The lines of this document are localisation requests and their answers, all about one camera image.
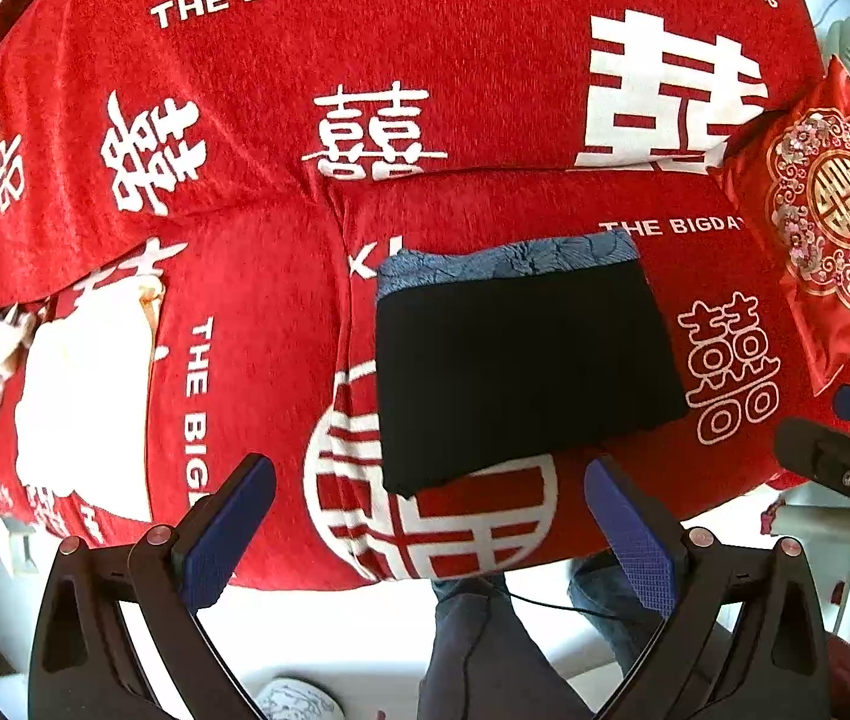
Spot person's leg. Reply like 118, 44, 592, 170
419, 574, 592, 720
569, 551, 667, 680

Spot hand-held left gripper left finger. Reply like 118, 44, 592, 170
27, 454, 277, 720

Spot red embroidered cushion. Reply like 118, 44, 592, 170
710, 56, 850, 397

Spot white slipper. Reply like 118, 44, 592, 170
252, 679, 345, 720

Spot black pants with blue waistband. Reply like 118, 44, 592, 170
374, 231, 692, 497

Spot red printed blanket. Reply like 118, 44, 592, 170
0, 0, 846, 592

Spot white cloth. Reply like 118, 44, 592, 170
0, 281, 167, 522

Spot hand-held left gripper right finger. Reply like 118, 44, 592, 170
584, 456, 834, 720

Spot black cable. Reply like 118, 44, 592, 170
506, 589, 645, 623

